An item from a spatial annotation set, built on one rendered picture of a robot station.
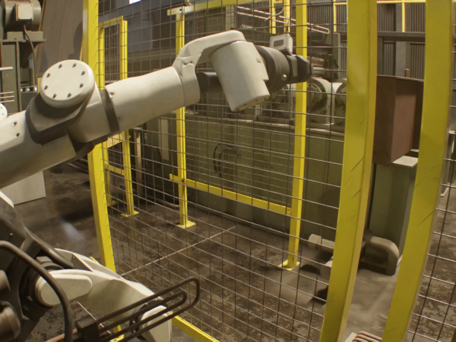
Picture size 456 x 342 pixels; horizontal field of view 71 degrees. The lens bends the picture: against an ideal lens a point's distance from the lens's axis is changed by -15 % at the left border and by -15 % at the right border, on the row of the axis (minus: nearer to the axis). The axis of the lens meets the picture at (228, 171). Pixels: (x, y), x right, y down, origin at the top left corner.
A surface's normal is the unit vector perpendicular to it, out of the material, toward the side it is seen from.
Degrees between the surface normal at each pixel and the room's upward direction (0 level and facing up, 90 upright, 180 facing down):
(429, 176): 90
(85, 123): 105
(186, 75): 70
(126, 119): 118
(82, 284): 90
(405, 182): 90
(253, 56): 64
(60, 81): 52
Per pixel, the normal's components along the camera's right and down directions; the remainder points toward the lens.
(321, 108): -0.67, 0.19
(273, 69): 0.26, 0.20
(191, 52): 0.29, -0.11
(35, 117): 0.16, -0.40
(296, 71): 0.85, -0.03
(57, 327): 0.00, -0.97
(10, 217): 0.91, -0.42
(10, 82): 0.74, 0.18
